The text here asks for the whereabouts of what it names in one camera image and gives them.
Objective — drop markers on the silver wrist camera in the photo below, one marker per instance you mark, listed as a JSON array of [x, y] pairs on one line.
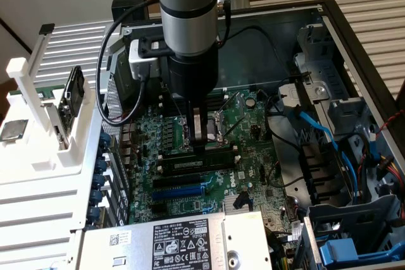
[[139, 61]]

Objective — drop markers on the silver power supply with label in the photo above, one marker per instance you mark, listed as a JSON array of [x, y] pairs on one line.
[[246, 229]]

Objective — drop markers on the metal socket cover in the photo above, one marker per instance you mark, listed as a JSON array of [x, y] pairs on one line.
[[241, 104]]

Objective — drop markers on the short black expansion slot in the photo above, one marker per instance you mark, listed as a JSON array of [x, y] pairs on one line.
[[159, 208]]

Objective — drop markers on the silver chipset heatsink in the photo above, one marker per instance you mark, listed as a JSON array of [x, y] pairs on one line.
[[228, 202]]

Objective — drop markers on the silver CPU chip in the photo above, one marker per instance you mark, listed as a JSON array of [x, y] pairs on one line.
[[14, 129]]

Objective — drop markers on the CPU socket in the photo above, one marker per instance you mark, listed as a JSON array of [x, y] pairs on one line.
[[212, 127]]

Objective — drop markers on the long black expansion slot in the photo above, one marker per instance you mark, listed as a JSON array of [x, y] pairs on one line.
[[177, 181]]

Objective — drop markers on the blue plastic bay latch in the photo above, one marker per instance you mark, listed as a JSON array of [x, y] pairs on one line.
[[338, 249]]

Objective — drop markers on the coin cell battery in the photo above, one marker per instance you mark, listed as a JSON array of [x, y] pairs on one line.
[[250, 102]]

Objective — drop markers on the thin metal locking lever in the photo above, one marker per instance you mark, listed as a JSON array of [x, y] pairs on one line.
[[176, 108]]

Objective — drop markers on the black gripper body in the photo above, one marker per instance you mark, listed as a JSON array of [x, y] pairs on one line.
[[193, 74]]

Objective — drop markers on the black card in rack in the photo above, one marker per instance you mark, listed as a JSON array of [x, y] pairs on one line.
[[74, 93]]

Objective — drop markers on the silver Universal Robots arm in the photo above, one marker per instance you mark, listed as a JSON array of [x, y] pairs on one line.
[[190, 14]]

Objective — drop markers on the black end cap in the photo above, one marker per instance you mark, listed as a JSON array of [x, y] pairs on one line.
[[47, 28]]

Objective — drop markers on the black block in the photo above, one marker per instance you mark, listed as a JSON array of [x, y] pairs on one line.
[[126, 6]]

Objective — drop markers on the black plastic duct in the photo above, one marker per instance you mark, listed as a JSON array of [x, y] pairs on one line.
[[319, 169]]

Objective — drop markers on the graphics card with metal bracket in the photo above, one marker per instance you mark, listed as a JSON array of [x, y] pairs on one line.
[[53, 118]]

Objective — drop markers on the RAM slot with white clips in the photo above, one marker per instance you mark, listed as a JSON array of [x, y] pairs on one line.
[[160, 105], [159, 169], [160, 158], [161, 96]]

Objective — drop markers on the white parts rack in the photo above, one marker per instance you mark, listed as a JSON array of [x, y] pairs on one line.
[[19, 71]]

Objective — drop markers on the grey metal disk bay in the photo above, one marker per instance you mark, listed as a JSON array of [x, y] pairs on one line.
[[348, 216]]

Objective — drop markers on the open grey PC case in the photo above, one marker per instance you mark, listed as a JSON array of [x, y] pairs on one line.
[[253, 61]]

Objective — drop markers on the green Dell motherboard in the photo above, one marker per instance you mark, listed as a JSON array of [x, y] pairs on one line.
[[250, 156]]

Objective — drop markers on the blue expansion slot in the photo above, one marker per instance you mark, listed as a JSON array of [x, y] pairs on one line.
[[177, 193]]

